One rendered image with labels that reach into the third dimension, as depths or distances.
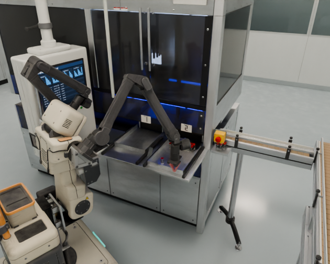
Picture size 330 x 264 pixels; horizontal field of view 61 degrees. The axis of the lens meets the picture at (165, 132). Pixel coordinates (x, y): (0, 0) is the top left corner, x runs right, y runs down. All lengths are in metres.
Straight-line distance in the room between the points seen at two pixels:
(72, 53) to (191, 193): 1.42
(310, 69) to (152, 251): 5.07
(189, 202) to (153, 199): 0.36
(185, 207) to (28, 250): 1.35
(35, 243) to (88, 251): 0.64
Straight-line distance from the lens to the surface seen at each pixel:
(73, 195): 1.82
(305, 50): 6.48
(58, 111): 1.61
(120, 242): 2.63
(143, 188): 2.63
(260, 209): 3.04
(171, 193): 2.51
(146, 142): 2.18
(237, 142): 2.14
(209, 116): 2.00
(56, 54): 2.09
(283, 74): 6.59
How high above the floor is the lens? 1.99
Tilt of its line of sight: 28 degrees down
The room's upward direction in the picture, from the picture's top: straight up
